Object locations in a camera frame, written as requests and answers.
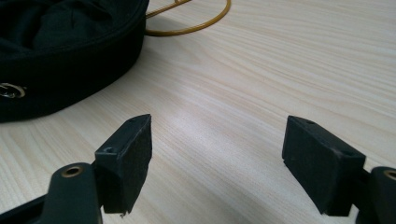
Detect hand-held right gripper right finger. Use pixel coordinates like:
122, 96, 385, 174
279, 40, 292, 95
281, 115, 367, 217

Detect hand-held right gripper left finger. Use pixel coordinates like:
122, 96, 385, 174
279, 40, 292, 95
93, 113, 153, 216

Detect black fabric bag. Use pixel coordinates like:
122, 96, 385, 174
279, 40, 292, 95
0, 0, 150, 123

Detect yellow cord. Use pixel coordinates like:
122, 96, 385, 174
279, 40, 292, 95
145, 0, 233, 37

